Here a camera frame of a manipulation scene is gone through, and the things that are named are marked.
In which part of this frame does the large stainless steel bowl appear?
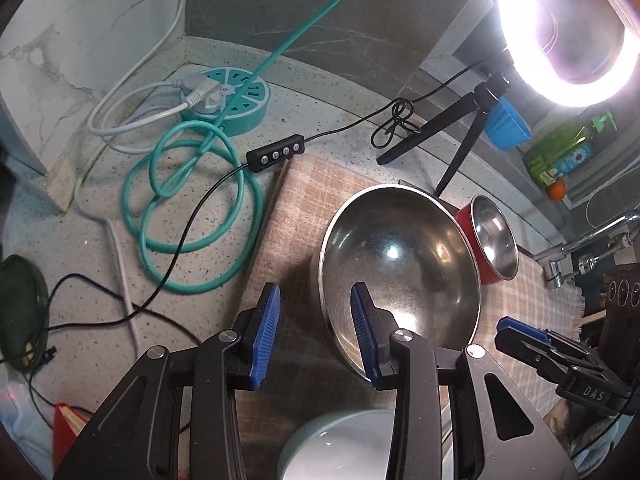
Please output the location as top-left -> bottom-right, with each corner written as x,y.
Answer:
317,185 -> 482,381

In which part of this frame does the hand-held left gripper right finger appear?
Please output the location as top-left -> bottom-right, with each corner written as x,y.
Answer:
350,282 -> 581,480

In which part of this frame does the checkered beige table cloth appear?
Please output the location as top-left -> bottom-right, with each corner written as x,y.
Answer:
240,152 -> 586,480

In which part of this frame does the chrome kitchen faucet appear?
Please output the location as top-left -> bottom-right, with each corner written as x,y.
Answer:
532,212 -> 640,288

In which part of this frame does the black cable with inline remote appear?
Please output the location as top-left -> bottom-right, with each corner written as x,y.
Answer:
27,57 -> 506,411

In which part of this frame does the red steel-lined bowl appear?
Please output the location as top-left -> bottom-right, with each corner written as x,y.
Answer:
454,195 -> 518,286

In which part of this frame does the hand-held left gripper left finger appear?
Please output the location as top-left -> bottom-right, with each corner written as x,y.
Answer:
52,282 -> 282,480

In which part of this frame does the white ring light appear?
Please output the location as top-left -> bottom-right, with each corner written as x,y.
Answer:
495,0 -> 640,108

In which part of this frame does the red box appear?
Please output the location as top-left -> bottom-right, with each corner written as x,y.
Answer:
52,402 -> 93,461

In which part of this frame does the white power cable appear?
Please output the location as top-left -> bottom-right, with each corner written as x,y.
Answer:
75,0 -> 226,358

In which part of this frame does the green dish soap bottle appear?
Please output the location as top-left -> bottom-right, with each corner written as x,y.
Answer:
522,109 -> 618,188

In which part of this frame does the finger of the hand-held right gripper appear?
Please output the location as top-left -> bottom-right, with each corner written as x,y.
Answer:
495,316 -> 606,386

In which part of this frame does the white ceramic bowl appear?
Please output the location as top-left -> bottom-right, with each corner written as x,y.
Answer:
277,409 -> 401,480

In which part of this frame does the dark green object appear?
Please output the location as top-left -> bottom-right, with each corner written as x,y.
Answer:
0,255 -> 50,373

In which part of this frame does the blue fluted cup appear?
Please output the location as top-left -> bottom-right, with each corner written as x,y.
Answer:
485,97 -> 532,152

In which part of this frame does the black mini tripod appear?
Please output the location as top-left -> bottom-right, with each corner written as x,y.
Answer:
376,72 -> 511,196

